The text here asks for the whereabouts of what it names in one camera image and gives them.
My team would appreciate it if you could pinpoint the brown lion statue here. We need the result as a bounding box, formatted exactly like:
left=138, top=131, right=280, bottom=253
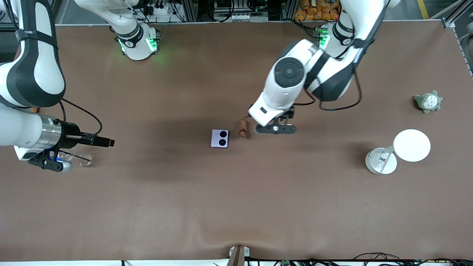
left=236, top=116, right=250, bottom=139

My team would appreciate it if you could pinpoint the lilac flip phone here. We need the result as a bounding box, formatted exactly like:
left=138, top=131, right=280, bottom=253
left=211, top=129, right=230, bottom=149

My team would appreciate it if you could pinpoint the clear tall glass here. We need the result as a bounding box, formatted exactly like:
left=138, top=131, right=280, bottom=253
left=55, top=147, right=92, bottom=167

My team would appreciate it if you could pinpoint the pile of orange plush toys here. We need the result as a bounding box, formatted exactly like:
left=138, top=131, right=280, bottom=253
left=295, top=0, right=340, bottom=21

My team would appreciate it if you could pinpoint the grey control box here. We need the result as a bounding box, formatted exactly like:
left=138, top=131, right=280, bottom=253
left=214, top=0, right=269, bottom=22

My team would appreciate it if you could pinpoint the white round desk lamp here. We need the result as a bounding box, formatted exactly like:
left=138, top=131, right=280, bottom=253
left=365, top=129, right=432, bottom=175

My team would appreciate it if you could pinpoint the grey green Totoro plush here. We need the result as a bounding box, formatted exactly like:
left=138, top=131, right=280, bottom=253
left=413, top=90, right=443, bottom=115

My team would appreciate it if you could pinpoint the white power strip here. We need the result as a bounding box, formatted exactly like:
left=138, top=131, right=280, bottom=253
left=142, top=0, right=175, bottom=16

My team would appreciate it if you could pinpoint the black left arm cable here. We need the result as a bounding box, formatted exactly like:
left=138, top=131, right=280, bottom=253
left=294, top=37, right=363, bottom=112

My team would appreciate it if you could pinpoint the aluminium frame post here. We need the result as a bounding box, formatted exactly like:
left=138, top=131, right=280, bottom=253
left=178, top=0, right=198, bottom=23
left=281, top=0, right=297, bottom=21

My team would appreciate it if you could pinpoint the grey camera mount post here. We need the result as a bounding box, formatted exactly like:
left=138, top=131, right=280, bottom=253
left=228, top=245, right=251, bottom=266

